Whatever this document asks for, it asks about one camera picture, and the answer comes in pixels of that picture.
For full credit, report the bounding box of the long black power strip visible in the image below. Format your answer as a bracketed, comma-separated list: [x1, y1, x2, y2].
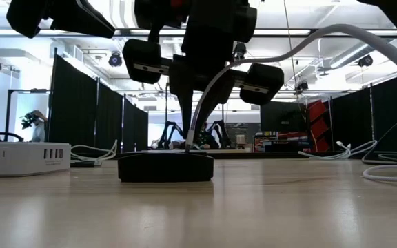
[117, 151, 215, 183]

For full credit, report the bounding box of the black background rig frame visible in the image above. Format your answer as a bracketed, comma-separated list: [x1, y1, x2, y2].
[4, 88, 52, 143]

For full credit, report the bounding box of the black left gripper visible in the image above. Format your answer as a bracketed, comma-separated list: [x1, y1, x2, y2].
[6, 0, 116, 39]

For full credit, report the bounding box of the black monitor screen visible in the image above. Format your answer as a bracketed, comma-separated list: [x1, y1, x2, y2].
[259, 100, 307, 134]

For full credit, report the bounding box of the person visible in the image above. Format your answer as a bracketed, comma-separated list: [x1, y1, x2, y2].
[198, 122, 220, 149]
[19, 109, 49, 143]

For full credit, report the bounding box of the cluttered background shelf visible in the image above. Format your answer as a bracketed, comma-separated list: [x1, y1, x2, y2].
[252, 130, 312, 154]

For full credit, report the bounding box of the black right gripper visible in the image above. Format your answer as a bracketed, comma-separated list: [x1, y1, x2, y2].
[122, 0, 285, 139]

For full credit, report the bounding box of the lavender braided USB cable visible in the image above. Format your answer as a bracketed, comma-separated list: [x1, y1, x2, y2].
[183, 23, 397, 184]

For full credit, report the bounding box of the red storage rack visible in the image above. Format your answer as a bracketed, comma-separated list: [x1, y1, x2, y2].
[305, 99, 332, 153]

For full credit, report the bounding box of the white cube outlet hub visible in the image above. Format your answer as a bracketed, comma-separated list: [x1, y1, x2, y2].
[0, 141, 72, 178]

